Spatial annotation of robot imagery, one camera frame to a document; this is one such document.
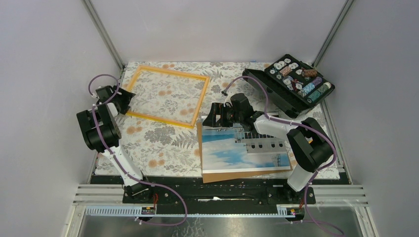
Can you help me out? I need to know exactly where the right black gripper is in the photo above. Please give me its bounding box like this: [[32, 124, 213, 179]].
[[202, 103, 243, 128]]

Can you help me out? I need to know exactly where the orange picture frame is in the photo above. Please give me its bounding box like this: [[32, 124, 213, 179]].
[[122, 65, 210, 128]]

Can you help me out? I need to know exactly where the sky building photo print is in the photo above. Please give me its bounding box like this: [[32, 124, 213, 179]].
[[200, 113, 292, 174]]

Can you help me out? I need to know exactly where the brown cardboard backing board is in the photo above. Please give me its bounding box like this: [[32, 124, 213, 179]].
[[196, 121, 293, 184]]

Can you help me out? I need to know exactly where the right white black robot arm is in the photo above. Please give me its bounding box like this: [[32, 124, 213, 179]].
[[202, 93, 337, 203]]

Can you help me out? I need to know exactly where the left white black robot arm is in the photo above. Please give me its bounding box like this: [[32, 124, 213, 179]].
[[77, 85, 153, 203]]

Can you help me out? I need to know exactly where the floral patterned table mat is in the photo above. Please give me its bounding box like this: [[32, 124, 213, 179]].
[[95, 61, 341, 180]]

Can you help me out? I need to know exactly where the black poker chip case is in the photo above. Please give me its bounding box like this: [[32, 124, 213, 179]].
[[242, 54, 335, 119]]

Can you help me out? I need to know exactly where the brown poker chip stack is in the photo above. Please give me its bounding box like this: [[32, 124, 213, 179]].
[[301, 69, 318, 78]]

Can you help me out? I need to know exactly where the teal poker chip stack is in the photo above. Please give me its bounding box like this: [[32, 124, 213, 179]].
[[307, 82, 332, 103]]

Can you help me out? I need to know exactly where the purple poker chip stack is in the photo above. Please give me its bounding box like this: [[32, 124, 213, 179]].
[[310, 77, 323, 88]]

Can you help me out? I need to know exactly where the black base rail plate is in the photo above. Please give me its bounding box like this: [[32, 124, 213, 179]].
[[123, 176, 316, 215]]

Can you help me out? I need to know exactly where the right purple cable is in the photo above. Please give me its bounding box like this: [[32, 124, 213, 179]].
[[221, 76, 346, 237]]

